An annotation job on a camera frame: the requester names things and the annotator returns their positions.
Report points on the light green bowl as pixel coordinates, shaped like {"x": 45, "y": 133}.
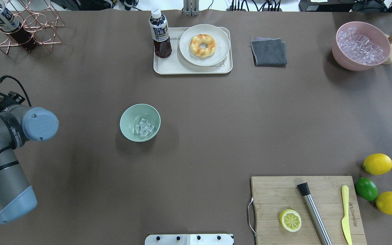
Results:
{"x": 132, "y": 116}

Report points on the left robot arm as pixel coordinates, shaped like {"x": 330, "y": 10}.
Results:
{"x": 19, "y": 124}

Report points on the clear ice cubes in bowl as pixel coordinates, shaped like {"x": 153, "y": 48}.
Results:
{"x": 143, "y": 128}

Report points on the pink bowl of ice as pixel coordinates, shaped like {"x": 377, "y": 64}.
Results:
{"x": 360, "y": 46}

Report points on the bottle in copper rack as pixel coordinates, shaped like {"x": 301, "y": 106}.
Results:
{"x": 10, "y": 25}

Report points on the dark tea bottle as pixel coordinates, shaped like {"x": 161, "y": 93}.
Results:
{"x": 159, "y": 32}

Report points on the cream serving tray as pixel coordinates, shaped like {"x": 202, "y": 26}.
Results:
{"x": 176, "y": 64}

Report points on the glazed donut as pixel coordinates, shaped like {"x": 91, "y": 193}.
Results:
{"x": 202, "y": 45}

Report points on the white plate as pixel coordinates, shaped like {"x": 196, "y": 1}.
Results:
{"x": 219, "y": 36}

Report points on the grey folded cloth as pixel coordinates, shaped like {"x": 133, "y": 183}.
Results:
{"x": 269, "y": 51}

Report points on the wooden cutting board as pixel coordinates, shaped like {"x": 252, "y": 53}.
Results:
{"x": 273, "y": 194}

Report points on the half lemon slice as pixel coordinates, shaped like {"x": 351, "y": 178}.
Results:
{"x": 290, "y": 220}

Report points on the steel muddler black tip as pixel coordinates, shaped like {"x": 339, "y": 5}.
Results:
{"x": 314, "y": 214}

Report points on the yellow plastic knife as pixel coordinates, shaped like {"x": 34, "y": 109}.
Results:
{"x": 345, "y": 218}

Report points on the green lime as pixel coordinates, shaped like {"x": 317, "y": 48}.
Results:
{"x": 366, "y": 189}

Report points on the yellow lemon upper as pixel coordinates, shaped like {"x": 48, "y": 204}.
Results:
{"x": 377, "y": 164}

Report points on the yellow lemon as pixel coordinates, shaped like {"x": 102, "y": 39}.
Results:
{"x": 377, "y": 164}
{"x": 384, "y": 202}

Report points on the yellow lemon lower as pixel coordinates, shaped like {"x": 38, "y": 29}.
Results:
{"x": 384, "y": 202}

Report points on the copper wire bottle rack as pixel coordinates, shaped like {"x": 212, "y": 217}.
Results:
{"x": 40, "y": 18}

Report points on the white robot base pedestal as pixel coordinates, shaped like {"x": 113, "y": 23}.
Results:
{"x": 190, "y": 239}

